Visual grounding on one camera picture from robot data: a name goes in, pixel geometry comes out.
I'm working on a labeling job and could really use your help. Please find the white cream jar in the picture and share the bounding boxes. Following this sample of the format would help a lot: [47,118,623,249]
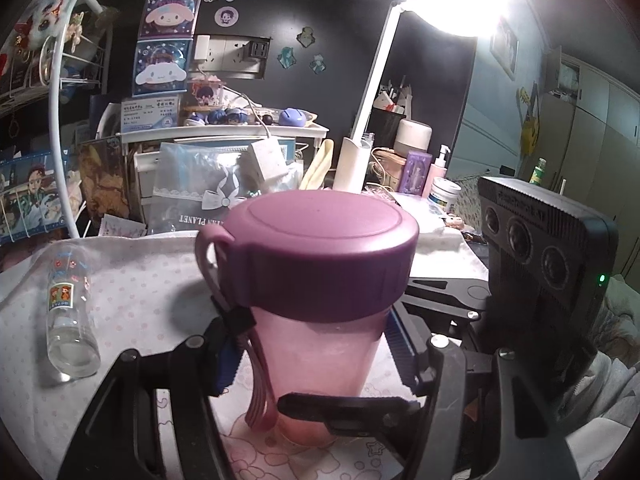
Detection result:
[427,177,461,214]

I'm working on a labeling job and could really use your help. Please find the anime poster card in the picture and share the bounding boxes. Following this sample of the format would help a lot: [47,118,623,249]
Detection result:
[0,151,65,245]

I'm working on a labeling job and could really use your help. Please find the purple card box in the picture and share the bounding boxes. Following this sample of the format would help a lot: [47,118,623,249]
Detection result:
[398,151,433,195]

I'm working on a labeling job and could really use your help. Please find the pink transparent water bottle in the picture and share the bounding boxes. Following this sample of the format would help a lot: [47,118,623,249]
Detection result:
[195,190,420,448]

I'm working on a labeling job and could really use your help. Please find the cream desk lamp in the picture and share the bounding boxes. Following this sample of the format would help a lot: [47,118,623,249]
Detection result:
[332,0,516,195]

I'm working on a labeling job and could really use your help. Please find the pink my melody box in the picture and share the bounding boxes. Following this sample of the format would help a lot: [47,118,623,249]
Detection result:
[138,0,201,40]

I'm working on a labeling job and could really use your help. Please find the white wire shelf rack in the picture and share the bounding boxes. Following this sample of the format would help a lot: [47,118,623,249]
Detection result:
[1,0,113,237]

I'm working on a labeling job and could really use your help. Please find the black camera box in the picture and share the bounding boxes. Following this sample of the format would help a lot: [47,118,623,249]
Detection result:
[476,177,618,401]

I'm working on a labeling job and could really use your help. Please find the green bottle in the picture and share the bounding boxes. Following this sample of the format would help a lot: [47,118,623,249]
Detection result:
[529,157,547,186]

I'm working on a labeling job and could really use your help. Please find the wall power socket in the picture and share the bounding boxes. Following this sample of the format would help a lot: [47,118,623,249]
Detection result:
[189,35,271,80]

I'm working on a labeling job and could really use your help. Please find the white pink cartoon cloth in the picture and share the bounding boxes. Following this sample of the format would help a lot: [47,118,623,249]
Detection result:
[0,231,492,480]

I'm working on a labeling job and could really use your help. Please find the white plush toy red bow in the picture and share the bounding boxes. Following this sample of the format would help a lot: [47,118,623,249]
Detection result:
[14,0,70,51]

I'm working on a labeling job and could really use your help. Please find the clear plastic gift bag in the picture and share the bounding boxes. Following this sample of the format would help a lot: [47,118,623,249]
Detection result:
[145,139,302,234]

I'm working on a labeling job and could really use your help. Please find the white desk shelf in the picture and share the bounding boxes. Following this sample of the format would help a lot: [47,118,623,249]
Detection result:
[117,122,329,221]

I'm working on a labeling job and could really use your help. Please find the white labelled box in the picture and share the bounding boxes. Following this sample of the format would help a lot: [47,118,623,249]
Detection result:
[120,96,180,133]

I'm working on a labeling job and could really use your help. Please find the pink pump bottle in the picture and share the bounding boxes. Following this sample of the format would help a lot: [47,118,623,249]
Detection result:
[422,144,450,198]

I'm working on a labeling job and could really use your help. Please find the blue cinnamoroll box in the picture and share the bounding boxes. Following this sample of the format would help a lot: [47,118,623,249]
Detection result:
[131,39,192,98]

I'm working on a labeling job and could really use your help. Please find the clear glass with stickers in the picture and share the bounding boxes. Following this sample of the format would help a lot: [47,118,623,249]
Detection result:
[47,245,101,379]

